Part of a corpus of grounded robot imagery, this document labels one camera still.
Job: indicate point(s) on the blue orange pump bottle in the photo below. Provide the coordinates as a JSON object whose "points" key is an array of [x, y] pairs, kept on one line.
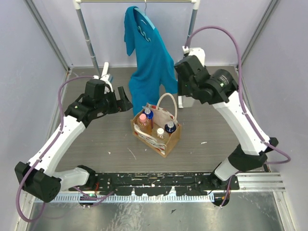
{"points": [[149, 114]]}

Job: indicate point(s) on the pink cap peach bottle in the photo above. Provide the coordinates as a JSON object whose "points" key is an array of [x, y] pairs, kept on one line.
{"points": [[144, 124]]}

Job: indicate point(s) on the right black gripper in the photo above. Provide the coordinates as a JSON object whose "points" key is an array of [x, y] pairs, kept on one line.
{"points": [[182, 89]]}

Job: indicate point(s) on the aluminium front rail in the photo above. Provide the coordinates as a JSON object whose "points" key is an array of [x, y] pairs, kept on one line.
{"points": [[250, 180]]}

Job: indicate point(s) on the white cap clear bottle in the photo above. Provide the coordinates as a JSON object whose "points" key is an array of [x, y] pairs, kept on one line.
{"points": [[160, 135]]}

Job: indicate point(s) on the aluminium frame post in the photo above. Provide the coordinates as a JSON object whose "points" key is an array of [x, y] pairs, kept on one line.
{"points": [[260, 27], [46, 32]]}

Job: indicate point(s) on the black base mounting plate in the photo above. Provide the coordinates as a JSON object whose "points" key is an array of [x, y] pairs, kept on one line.
{"points": [[154, 183]]}

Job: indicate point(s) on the white slotted cable duct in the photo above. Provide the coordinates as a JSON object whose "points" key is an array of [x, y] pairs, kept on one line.
{"points": [[76, 197]]}

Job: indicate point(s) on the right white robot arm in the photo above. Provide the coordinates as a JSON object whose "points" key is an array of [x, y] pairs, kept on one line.
{"points": [[221, 91]]}

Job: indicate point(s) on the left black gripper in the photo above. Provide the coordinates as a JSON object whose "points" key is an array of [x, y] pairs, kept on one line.
{"points": [[121, 102]]}

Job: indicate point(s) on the white bottle grey cap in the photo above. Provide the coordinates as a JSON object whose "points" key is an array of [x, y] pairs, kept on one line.
{"points": [[185, 102]]}

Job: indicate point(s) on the blue orange spray bottle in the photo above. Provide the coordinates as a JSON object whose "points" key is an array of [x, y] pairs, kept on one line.
{"points": [[170, 127]]}

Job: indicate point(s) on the right aluminium frame post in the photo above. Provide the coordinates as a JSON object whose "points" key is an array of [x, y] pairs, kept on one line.
{"points": [[260, 27]]}

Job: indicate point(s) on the metal clothes rack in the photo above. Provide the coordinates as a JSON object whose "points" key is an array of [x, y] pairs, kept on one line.
{"points": [[104, 72]]}

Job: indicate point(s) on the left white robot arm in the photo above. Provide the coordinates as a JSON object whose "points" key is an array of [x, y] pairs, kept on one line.
{"points": [[38, 176]]}

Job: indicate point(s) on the teal t-shirt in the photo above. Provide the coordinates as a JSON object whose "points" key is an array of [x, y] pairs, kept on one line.
{"points": [[155, 67]]}

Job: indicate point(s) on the left aluminium frame post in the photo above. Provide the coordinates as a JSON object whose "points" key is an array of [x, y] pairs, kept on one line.
{"points": [[46, 32]]}

